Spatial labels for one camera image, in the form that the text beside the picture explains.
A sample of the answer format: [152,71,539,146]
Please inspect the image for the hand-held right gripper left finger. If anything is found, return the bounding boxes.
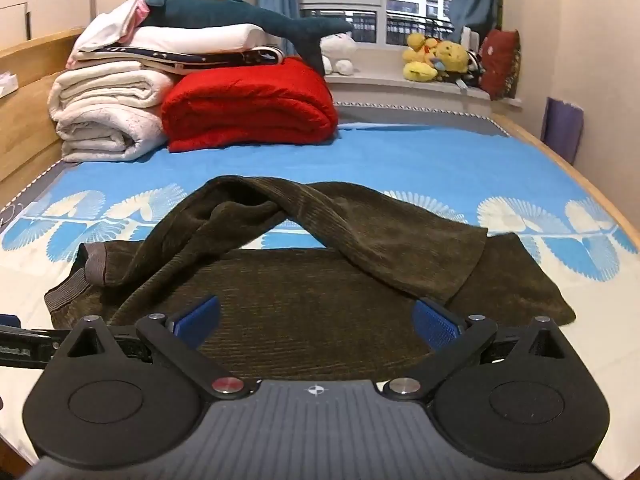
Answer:
[52,294,261,403]

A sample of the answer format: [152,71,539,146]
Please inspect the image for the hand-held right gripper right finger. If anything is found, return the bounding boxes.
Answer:
[380,297,576,403]

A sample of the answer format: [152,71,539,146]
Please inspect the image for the brown corduroy pants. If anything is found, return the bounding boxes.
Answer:
[44,175,577,376]

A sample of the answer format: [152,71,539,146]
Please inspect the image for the white patterned folded quilt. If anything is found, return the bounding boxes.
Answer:
[54,104,169,163]

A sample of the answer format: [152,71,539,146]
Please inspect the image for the red folded quilt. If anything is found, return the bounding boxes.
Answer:
[161,56,340,153]

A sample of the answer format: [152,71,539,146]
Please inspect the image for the purple folded mat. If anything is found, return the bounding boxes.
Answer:
[541,97,585,166]

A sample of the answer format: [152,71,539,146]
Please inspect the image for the wooden headboard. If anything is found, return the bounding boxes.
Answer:
[0,27,87,197]

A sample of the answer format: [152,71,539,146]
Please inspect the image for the white window sill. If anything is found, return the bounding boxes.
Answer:
[324,73,524,111]

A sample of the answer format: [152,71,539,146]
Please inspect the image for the navy patterned folded blanket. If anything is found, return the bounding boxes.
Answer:
[67,44,286,77]

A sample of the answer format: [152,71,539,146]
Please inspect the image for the black white toy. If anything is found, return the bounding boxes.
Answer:
[452,27,487,93]

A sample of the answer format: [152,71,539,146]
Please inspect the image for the yellow plush toy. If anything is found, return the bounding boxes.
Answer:
[402,32,442,83]
[432,40,471,82]

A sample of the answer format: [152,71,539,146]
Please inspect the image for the red cushion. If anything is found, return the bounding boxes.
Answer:
[478,28,522,101]

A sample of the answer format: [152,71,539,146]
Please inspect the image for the white folded blanket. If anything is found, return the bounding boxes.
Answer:
[130,24,274,55]

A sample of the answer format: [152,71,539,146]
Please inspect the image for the white plush toy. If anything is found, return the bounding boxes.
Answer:
[320,31,359,75]

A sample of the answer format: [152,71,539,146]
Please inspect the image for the white pink cloth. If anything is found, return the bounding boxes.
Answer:
[66,0,152,68]

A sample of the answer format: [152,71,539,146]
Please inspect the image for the teal shark plush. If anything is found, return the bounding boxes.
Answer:
[134,0,355,75]

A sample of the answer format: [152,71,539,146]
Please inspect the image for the wooden bed frame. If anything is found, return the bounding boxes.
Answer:
[492,112,640,257]

